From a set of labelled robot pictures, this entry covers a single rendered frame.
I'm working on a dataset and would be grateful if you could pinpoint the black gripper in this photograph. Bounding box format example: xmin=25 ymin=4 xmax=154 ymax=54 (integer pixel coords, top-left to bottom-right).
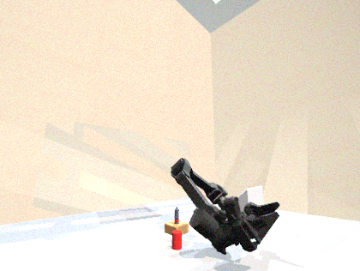
xmin=222 ymin=202 xmax=279 ymax=253

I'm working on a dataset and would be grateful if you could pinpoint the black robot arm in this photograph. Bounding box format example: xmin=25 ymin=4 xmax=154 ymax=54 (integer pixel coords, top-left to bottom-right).
xmin=171 ymin=158 xmax=240 ymax=255

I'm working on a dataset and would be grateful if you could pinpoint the tan square block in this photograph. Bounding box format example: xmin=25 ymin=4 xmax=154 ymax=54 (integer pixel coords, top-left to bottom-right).
xmin=164 ymin=220 xmax=189 ymax=235

